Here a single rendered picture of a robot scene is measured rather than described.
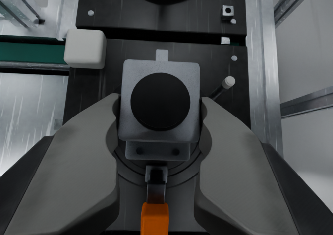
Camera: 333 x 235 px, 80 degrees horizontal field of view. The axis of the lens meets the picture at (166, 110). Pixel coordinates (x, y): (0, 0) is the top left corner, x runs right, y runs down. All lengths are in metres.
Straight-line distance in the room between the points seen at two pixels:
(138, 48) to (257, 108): 0.18
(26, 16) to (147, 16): 0.16
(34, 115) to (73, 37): 0.14
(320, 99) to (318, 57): 0.22
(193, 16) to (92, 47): 0.14
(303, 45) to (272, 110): 0.23
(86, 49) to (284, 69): 0.36
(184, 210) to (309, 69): 0.37
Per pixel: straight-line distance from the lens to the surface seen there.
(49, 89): 0.36
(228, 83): 0.17
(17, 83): 0.39
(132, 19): 0.31
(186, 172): 0.24
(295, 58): 0.49
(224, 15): 0.31
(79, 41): 0.28
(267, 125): 0.31
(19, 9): 0.33
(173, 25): 0.30
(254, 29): 0.34
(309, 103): 0.31
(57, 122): 0.29
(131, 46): 0.29
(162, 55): 0.16
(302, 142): 0.45
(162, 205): 0.17
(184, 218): 0.27
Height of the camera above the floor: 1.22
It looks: 79 degrees down
